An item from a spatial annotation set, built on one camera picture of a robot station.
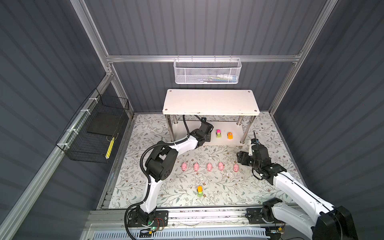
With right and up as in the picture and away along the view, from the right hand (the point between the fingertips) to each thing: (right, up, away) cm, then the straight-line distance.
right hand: (244, 155), depth 85 cm
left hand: (-22, +13, +14) cm, 29 cm away
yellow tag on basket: (-68, +6, -17) cm, 70 cm away
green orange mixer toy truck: (-26, -18, -4) cm, 32 cm away
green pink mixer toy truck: (-13, +12, +13) cm, 22 cm away
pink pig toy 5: (-3, -8, +4) cm, 10 cm away
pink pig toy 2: (-28, -8, +4) cm, 29 cm away
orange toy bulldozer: (-5, +11, +12) cm, 17 cm away
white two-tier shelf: (-10, +24, -11) cm, 28 cm away
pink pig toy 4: (-12, -8, +6) cm, 16 cm away
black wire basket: (-81, +11, -13) cm, 83 cm away
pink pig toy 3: (-19, -8, +5) cm, 22 cm away
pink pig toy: (-35, -8, +5) cm, 36 cm away
